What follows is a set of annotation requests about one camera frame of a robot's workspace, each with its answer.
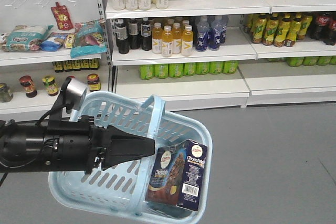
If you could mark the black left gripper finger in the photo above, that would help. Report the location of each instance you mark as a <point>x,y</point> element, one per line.
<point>125,144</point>
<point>110,161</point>

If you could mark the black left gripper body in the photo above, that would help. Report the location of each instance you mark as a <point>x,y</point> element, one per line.
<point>78,146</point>

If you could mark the light blue plastic basket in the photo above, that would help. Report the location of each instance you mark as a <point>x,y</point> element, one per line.
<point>120,191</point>

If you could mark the chocolate cookie box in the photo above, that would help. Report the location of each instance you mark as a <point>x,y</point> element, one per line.
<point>177,175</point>

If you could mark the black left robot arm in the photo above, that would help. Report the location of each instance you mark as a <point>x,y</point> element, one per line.
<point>25,148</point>

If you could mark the green soda cans row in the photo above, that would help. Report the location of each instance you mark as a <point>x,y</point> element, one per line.
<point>178,70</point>

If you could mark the blue snack bag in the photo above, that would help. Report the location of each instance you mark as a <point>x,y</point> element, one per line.
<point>88,38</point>

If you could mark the teal snack bag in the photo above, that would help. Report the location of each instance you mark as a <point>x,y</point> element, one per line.
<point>26,38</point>

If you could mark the red snack pouch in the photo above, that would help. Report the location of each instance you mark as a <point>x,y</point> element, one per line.
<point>62,17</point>

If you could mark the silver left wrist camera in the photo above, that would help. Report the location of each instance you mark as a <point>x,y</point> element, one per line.
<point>73,92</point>

